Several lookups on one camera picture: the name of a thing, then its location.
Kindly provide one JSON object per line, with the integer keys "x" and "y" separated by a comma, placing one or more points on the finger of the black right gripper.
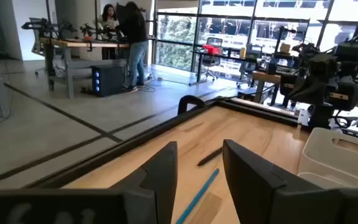
{"x": 317, "y": 90}
{"x": 298, "y": 90}

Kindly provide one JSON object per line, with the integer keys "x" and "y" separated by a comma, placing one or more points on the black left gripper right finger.
{"x": 259, "y": 193}

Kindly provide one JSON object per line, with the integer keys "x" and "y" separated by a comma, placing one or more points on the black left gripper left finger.
{"x": 157, "y": 186}

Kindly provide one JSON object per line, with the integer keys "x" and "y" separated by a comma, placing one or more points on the blue pencil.
{"x": 197, "y": 196}

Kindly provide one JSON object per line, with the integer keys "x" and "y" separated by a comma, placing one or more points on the black pen white print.
{"x": 210, "y": 156}

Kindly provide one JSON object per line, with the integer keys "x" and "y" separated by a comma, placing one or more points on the black bench robot arm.
{"x": 47, "y": 26}
{"x": 98, "y": 31}

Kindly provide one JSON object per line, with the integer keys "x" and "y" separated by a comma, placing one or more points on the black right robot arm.
{"x": 343, "y": 102}

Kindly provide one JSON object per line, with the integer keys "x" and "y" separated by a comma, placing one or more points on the small wooden table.
{"x": 266, "y": 77}

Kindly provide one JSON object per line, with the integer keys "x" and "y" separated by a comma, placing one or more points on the beige box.
{"x": 285, "y": 48}

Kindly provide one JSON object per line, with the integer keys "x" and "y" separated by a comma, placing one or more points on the yellow cup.
{"x": 243, "y": 53}

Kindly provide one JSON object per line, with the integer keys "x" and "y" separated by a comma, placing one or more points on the white plastic pen bin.
{"x": 322, "y": 161}

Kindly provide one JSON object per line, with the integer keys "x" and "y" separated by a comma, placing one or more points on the red item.
{"x": 211, "y": 49}

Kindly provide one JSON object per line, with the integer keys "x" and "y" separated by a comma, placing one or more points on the black mesh office chair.
{"x": 214, "y": 42}

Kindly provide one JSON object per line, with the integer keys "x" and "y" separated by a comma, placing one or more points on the black desk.
{"x": 199, "y": 68}

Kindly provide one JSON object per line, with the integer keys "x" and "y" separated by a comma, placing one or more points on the black computer tower blue lights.
{"x": 110, "y": 81}

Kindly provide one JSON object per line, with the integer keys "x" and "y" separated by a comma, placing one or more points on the person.
{"x": 109, "y": 18}
{"x": 134, "y": 31}

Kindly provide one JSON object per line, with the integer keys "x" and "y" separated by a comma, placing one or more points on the wooden workbench grey legs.
{"x": 73, "y": 43}

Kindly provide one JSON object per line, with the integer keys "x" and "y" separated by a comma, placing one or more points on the black aluminium frame rail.
{"x": 120, "y": 146}
{"x": 259, "y": 114}

